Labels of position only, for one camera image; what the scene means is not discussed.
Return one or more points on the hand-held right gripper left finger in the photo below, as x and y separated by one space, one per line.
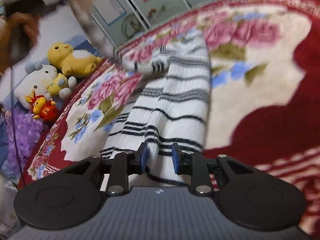
143 157

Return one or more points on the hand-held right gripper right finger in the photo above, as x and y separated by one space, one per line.
176 160

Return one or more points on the striped white sweater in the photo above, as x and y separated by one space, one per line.
180 100

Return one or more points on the person's left hand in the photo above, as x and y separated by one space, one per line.
30 22

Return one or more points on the large yellow plush toy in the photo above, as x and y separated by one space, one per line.
72 60

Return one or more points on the white cat plush toy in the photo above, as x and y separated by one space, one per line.
35 80

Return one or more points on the blue-bordered poster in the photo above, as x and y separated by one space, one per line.
108 6

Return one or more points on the small yellow plush toy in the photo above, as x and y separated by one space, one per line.
60 82

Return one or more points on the red orange plush toy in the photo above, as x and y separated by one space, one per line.
43 107

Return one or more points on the red floral blanket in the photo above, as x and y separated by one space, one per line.
262 80

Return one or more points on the purple cloth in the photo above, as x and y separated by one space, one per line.
22 135

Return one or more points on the wardrobe with sliding doors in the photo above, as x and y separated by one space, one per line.
162 12

